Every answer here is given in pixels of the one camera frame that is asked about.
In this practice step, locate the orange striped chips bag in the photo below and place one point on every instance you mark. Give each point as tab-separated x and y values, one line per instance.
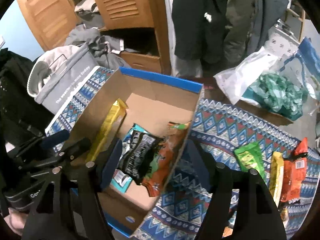
284	214

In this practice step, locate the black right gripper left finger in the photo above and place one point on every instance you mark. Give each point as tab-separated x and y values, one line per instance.
74	189

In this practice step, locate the teal box with crumpled wrap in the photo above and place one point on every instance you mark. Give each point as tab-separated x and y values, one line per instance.
278	94

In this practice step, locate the green snack packet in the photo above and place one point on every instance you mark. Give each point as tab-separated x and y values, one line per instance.
249	156

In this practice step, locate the blue cardboard box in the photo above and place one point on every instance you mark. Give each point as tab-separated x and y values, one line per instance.
140	129

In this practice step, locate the dark hanging jacket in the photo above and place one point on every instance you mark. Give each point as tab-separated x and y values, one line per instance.
214	30

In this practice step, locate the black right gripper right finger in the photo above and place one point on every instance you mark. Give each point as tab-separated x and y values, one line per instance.
257	214

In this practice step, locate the patterned blue tablecloth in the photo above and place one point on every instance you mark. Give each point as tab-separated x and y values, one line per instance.
219	128

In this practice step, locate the orange green rice cracker bag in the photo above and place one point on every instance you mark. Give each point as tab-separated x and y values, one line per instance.
166	153

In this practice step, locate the yellow long snack packet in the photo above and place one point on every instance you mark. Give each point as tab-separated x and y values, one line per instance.
108	130

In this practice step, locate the left hand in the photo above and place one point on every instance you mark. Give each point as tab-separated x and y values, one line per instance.
16	221

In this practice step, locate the wooden louvered cabinet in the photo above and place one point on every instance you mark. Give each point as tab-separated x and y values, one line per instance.
141	23

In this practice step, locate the black snack bag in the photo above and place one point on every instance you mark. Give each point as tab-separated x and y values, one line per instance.
136	161

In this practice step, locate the red-orange snack packet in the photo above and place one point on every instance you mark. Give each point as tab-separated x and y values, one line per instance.
295	167

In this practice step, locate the grey tote bag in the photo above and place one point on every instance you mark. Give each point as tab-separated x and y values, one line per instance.
57	73

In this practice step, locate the blue white plastic bag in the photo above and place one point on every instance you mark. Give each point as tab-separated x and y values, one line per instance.
303	67

